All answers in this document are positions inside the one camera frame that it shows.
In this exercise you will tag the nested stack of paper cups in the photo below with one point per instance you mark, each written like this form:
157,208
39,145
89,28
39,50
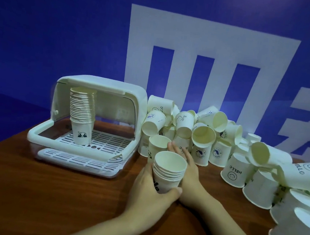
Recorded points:
171,163
82,105

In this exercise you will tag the panda print white paper cup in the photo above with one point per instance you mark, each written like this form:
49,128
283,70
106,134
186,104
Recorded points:
81,133

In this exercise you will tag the blue white backdrop banner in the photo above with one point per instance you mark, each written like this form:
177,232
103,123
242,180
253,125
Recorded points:
56,28

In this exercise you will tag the brown wooden table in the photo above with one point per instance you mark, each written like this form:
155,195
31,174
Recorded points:
25,196

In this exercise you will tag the person's right hand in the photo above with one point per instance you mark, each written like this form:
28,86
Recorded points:
192,186

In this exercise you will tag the white plastic storage box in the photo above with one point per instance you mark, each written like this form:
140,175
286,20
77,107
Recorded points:
106,83

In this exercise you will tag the white slotted drain tray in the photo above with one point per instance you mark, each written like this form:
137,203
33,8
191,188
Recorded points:
105,144

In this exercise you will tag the person's left hand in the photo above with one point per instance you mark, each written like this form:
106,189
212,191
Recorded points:
146,203

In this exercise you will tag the pile of paper cups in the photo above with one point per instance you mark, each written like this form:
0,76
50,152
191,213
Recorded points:
260,188

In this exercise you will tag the person's right forearm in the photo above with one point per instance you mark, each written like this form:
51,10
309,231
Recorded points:
228,234

